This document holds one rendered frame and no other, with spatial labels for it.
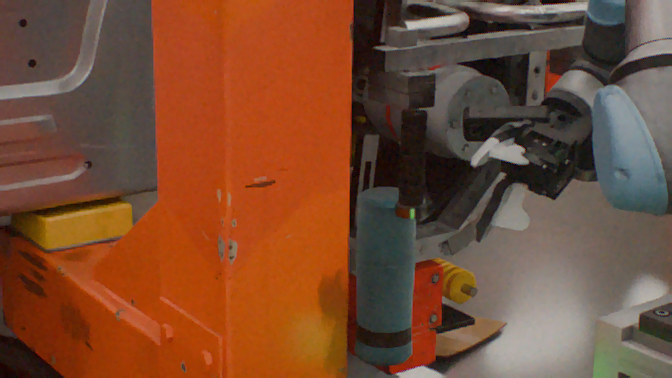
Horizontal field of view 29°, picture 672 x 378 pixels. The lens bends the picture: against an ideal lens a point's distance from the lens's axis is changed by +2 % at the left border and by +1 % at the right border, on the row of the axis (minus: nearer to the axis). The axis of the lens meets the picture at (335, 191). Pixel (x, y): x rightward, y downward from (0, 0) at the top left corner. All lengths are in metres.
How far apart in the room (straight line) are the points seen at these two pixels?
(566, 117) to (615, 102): 0.52
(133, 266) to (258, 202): 0.31
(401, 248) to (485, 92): 0.26
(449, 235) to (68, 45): 0.70
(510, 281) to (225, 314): 2.37
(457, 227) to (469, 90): 0.33
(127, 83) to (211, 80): 0.52
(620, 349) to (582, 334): 1.99
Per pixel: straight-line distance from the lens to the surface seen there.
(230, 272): 1.36
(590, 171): 1.97
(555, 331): 3.37
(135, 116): 1.85
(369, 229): 1.87
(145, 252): 1.58
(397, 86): 1.71
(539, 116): 1.69
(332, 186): 1.40
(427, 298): 2.11
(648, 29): 1.25
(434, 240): 2.09
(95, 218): 1.86
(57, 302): 1.81
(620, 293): 3.67
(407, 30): 1.72
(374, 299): 1.91
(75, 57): 1.82
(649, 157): 1.18
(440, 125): 1.86
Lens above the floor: 1.29
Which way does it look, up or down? 17 degrees down
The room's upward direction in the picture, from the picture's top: 1 degrees clockwise
